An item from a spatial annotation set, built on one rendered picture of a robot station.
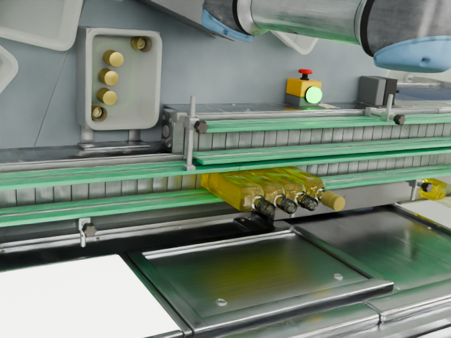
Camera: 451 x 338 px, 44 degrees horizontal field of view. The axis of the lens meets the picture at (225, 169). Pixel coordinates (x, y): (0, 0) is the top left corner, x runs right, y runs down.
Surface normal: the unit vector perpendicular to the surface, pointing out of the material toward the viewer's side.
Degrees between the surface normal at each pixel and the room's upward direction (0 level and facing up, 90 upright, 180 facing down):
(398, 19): 77
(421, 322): 90
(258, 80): 0
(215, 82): 0
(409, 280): 90
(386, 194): 0
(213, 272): 90
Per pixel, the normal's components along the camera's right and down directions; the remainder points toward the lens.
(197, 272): 0.08, -0.96
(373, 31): -0.73, 0.38
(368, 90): -0.87, 0.07
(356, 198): 0.50, 0.28
